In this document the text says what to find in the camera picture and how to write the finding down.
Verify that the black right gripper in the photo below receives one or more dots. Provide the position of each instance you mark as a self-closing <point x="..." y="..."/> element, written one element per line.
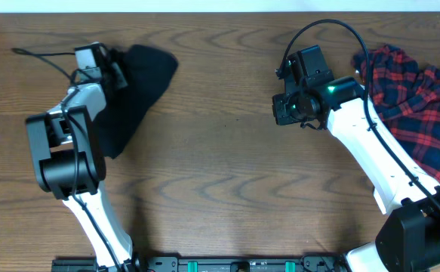
<point x="282" y="116"/>

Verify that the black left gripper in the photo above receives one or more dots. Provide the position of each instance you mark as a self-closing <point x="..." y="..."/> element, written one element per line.
<point x="118" y="74"/>

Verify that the black polo shirt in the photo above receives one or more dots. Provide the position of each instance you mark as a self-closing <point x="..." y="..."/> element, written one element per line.
<point x="148" y="73"/>

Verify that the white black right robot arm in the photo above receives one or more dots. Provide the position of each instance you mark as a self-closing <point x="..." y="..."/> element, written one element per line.
<point x="409" y="240"/>

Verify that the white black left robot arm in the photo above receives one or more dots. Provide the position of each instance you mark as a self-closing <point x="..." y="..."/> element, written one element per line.
<point x="69" y="163"/>

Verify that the red navy plaid shirt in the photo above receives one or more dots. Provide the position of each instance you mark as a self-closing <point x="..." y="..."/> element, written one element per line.
<point x="407" y="99"/>

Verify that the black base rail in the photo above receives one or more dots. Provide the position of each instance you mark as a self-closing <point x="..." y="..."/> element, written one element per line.
<point x="306" y="263"/>

